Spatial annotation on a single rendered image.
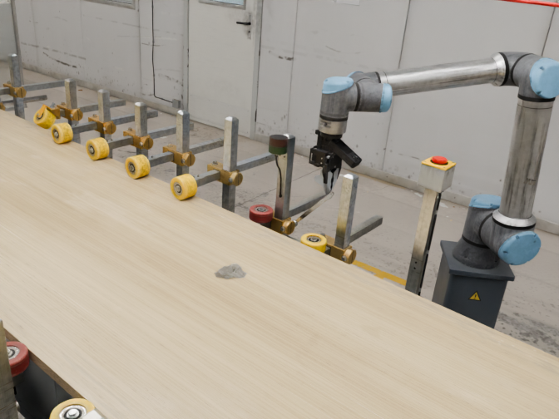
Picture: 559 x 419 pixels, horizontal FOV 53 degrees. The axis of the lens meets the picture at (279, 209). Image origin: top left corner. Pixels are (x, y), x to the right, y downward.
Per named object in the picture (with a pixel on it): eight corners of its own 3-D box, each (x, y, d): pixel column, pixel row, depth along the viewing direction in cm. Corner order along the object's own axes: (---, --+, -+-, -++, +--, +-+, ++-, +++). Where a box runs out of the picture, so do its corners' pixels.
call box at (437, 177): (427, 181, 157) (432, 155, 154) (451, 189, 153) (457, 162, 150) (416, 188, 152) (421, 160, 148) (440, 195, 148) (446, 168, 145)
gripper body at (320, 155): (321, 160, 189) (325, 125, 184) (343, 167, 184) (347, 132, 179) (308, 165, 183) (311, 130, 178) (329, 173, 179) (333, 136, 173)
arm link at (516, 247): (513, 244, 222) (549, 51, 189) (539, 267, 206) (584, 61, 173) (477, 248, 219) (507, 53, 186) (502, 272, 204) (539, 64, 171)
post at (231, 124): (226, 236, 216) (231, 115, 196) (233, 239, 214) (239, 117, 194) (220, 239, 213) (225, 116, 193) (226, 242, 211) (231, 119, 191)
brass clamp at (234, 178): (217, 173, 211) (218, 160, 209) (244, 184, 203) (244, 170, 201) (205, 177, 206) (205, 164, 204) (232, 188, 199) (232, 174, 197)
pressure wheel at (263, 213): (258, 230, 198) (259, 200, 193) (275, 238, 194) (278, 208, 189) (243, 237, 192) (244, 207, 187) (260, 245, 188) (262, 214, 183)
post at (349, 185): (331, 302, 191) (349, 170, 170) (340, 306, 189) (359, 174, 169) (325, 306, 188) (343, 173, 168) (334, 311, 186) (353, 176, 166)
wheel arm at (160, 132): (189, 127, 257) (189, 120, 255) (194, 130, 255) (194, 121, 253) (93, 150, 221) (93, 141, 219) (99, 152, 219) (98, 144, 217)
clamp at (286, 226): (264, 219, 201) (265, 206, 199) (294, 232, 193) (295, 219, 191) (254, 224, 197) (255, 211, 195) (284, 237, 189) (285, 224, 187)
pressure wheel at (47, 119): (40, 127, 256) (48, 112, 257) (49, 131, 252) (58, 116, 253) (29, 120, 251) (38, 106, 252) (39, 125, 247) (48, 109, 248)
